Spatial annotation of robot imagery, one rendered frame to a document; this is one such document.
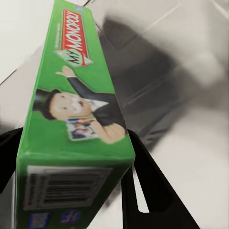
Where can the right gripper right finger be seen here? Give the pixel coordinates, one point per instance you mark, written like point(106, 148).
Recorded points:
point(166, 209)

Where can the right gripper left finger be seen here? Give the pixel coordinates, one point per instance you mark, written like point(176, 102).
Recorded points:
point(9, 145)

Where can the board game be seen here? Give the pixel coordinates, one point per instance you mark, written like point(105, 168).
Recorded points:
point(74, 147)

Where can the toy box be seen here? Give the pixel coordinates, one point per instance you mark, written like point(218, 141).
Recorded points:
point(169, 64)

